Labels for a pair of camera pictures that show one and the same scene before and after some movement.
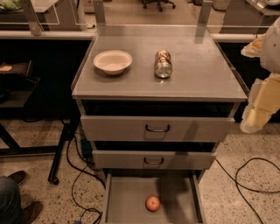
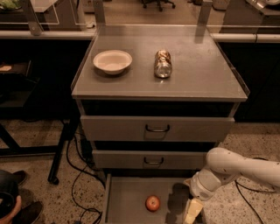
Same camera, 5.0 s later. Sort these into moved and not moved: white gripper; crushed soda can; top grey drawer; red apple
Moved: white gripper
Not moved: crushed soda can; top grey drawer; red apple
